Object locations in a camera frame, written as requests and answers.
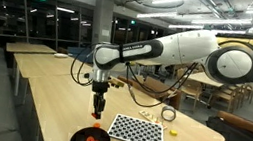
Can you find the small orange block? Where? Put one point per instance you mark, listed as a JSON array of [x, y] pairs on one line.
[[96, 125]]

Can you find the black white checkerboard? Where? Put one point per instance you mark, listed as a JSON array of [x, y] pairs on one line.
[[137, 132]]

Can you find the white plate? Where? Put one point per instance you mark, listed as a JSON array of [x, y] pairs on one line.
[[60, 55]]

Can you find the long wooden dining table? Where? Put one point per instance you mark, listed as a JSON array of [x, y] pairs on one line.
[[206, 78]]

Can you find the light wooden table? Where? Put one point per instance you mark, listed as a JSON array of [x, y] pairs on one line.
[[147, 63], [28, 48], [49, 65]]

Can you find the wooden peg toy board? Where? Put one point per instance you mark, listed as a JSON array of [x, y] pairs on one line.
[[148, 115]]

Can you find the silver duct tape roll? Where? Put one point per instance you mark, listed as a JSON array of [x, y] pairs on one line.
[[162, 113]]

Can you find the wooden dining chair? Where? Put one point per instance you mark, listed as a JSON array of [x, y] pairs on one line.
[[250, 90], [194, 90], [227, 95]]

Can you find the blue sofa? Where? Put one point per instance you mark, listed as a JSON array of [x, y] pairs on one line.
[[75, 52]]

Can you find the yellow cube block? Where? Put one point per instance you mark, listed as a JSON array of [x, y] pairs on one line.
[[173, 132]]

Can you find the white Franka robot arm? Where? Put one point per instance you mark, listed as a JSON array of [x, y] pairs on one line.
[[184, 45]]

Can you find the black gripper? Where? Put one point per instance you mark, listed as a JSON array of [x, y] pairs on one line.
[[99, 93]]

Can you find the black bowl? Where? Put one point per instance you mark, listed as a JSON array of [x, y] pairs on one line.
[[76, 138]]

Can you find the yellow pouf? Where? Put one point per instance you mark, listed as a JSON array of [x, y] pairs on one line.
[[132, 63]]

